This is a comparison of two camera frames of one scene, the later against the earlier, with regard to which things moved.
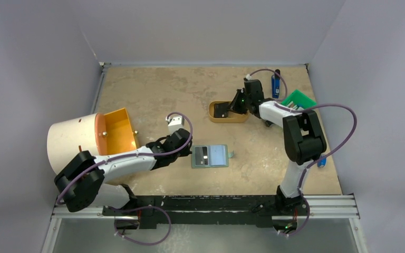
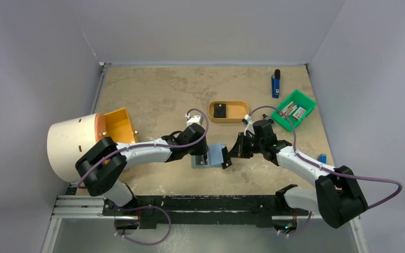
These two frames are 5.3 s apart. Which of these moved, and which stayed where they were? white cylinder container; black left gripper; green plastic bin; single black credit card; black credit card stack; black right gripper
Moved: black left gripper; black right gripper
Stayed: black credit card stack; green plastic bin; single black credit card; white cylinder container
